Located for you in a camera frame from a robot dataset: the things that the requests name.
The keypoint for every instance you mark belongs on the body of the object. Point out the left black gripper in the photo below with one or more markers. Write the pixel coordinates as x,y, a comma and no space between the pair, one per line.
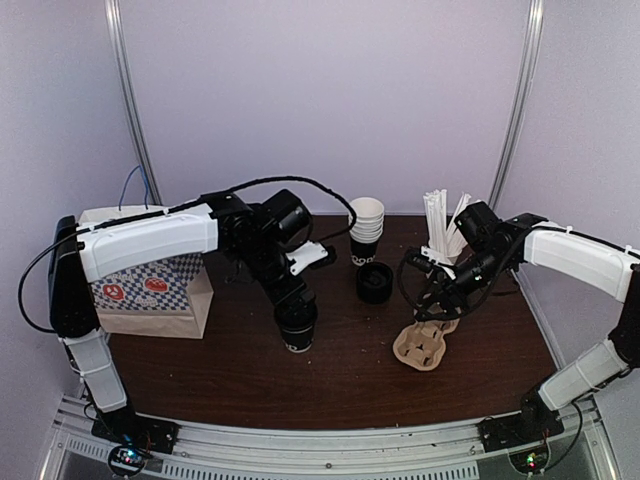
279,296

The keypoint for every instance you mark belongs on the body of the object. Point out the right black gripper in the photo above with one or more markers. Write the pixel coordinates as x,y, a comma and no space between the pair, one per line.
443,295

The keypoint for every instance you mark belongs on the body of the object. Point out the stack of black lids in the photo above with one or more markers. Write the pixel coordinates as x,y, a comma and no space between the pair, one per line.
374,283

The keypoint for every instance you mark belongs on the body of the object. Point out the stack of paper cups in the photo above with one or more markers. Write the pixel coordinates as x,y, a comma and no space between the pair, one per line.
367,230

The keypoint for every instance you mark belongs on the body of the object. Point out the black cup lid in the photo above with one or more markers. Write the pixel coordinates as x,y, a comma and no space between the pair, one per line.
297,321

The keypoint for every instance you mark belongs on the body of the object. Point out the black paper coffee cup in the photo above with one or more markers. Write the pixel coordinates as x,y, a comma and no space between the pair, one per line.
298,343

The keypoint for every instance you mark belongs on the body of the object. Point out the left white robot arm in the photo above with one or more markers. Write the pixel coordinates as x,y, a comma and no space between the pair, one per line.
72,314

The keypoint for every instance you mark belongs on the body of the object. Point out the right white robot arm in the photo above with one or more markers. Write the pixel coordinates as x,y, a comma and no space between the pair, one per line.
605,266

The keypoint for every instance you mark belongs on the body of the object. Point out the cardboard cup carrier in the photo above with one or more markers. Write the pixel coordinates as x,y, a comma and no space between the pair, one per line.
422,345

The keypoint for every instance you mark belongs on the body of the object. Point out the white cup holding straws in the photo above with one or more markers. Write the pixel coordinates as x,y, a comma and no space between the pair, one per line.
441,255

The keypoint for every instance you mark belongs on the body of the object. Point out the bundle of white straws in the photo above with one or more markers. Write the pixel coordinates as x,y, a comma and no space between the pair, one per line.
442,229

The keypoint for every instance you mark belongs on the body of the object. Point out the blue checkered paper bag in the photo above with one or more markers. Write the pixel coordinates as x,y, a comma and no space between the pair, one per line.
145,270

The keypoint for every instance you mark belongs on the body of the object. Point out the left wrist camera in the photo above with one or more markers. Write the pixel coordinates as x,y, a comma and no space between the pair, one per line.
310,255

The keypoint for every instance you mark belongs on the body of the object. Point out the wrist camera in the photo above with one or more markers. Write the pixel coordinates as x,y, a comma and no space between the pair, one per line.
424,262
310,255

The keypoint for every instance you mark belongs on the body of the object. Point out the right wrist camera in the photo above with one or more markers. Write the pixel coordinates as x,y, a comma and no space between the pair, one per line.
424,262

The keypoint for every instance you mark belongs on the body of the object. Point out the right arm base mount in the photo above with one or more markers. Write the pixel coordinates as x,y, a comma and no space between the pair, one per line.
533,423

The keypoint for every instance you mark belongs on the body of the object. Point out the right aluminium post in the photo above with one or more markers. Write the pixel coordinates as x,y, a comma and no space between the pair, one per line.
527,69

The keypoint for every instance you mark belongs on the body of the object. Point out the aluminium post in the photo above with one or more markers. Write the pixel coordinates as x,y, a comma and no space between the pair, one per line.
527,69
117,36

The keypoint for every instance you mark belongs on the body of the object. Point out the aluminium front rail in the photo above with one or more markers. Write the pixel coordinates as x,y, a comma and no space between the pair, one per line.
452,450

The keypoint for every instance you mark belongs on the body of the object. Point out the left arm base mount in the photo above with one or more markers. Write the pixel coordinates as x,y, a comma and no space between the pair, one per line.
126,427

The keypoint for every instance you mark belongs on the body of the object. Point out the left aluminium post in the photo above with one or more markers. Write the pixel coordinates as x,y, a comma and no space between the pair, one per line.
117,36

